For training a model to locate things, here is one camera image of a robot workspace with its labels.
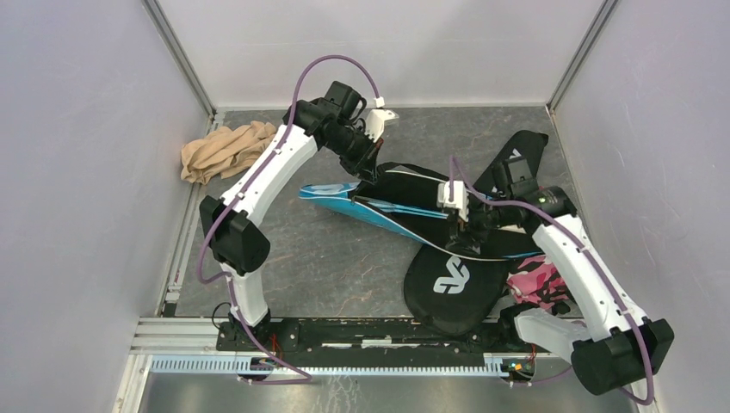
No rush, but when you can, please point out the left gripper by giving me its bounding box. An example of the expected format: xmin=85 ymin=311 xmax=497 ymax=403
xmin=325 ymin=126 xmax=384 ymax=185

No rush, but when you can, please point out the black Crossway racket bag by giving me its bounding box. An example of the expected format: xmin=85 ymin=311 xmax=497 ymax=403
xmin=403 ymin=129 xmax=550 ymax=337

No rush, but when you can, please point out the blue Sport racket bag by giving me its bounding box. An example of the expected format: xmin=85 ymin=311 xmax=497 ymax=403
xmin=299 ymin=163 xmax=543 ymax=262

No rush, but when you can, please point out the blue badminton racket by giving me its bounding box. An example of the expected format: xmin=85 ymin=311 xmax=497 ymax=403
xmin=368 ymin=201 xmax=448 ymax=219

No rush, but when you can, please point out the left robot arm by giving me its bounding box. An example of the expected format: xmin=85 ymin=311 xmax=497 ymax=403
xmin=200 ymin=81 xmax=399 ymax=351

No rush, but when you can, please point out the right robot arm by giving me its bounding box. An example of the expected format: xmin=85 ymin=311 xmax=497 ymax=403
xmin=438 ymin=157 xmax=675 ymax=405

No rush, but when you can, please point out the pink camouflage cloth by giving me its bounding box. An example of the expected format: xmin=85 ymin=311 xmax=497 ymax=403
xmin=506 ymin=255 xmax=572 ymax=314

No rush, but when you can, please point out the beige cloth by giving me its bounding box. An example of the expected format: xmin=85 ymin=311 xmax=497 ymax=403
xmin=180 ymin=120 xmax=277 ymax=185

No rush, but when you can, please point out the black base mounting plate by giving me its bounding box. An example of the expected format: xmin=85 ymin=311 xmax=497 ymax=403
xmin=215 ymin=317 xmax=555 ymax=369

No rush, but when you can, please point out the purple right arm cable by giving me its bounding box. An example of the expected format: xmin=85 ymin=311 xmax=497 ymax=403
xmin=447 ymin=155 xmax=655 ymax=407

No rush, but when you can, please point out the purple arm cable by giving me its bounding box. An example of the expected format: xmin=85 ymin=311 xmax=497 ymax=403
xmin=196 ymin=54 xmax=386 ymax=385
xmin=447 ymin=155 xmax=655 ymax=407

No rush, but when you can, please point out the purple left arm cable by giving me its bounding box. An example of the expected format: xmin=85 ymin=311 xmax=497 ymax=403
xmin=196 ymin=54 xmax=386 ymax=385

